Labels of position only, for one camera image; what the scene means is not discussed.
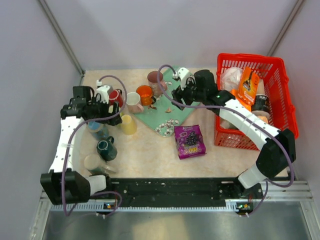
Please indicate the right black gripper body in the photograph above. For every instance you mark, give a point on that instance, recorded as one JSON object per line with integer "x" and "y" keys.
{"x": 189, "y": 96}

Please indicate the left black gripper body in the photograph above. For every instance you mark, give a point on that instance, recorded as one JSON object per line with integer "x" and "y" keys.
{"x": 100, "y": 110}

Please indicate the red mug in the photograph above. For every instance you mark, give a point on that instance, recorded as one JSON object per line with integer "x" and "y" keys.
{"x": 116, "y": 96}

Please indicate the yellow mug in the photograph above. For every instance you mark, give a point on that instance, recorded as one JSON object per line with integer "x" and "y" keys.
{"x": 128, "y": 125}

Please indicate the pink cream mug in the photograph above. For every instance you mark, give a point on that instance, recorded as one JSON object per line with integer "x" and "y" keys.
{"x": 133, "y": 102}

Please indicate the dark teal mug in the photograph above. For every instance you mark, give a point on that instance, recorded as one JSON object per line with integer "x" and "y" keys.
{"x": 106, "y": 149}

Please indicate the pink floral mug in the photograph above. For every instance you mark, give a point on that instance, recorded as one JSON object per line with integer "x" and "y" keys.
{"x": 152, "y": 78}

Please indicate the orange mug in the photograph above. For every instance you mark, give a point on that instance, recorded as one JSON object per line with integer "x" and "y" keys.
{"x": 146, "y": 95}

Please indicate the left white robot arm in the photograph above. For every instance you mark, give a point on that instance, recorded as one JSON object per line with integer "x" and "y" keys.
{"x": 63, "y": 183}

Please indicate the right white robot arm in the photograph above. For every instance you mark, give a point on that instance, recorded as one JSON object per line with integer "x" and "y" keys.
{"x": 277, "y": 147}

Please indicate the blue teal mug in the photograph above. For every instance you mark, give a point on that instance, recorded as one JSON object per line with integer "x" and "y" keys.
{"x": 98, "y": 130}

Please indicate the cream green mug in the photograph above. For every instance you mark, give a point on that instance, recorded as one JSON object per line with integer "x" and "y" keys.
{"x": 97, "y": 166}

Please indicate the white plastic bag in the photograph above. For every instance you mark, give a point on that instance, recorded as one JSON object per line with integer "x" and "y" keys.
{"x": 230, "y": 79}

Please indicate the green floral tray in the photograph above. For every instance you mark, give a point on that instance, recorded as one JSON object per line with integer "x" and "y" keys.
{"x": 163, "y": 116}

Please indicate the tall orange box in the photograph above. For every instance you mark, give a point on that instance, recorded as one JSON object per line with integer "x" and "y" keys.
{"x": 248, "y": 85}

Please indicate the purple snack bag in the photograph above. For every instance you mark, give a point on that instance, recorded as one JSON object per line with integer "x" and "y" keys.
{"x": 189, "y": 141}

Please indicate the small orange box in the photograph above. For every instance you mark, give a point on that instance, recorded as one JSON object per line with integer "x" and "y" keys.
{"x": 243, "y": 103}

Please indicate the black label cup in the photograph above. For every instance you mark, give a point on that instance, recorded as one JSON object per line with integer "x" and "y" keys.
{"x": 261, "y": 106}

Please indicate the red plastic basket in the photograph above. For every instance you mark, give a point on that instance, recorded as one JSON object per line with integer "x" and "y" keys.
{"x": 272, "y": 71}

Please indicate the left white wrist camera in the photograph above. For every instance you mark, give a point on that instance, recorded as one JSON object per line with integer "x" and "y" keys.
{"x": 104, "y": 91}

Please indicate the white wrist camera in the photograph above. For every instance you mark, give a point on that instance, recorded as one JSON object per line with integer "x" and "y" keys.
{"x": 184, "y": 76}
{"x": 104, "y": 91}

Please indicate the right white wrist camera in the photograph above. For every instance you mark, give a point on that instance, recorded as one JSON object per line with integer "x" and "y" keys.
{"x": 184, "y": 76}

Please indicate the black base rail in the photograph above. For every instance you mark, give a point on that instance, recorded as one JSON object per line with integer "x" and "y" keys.
{"x": 179, "y": 192}

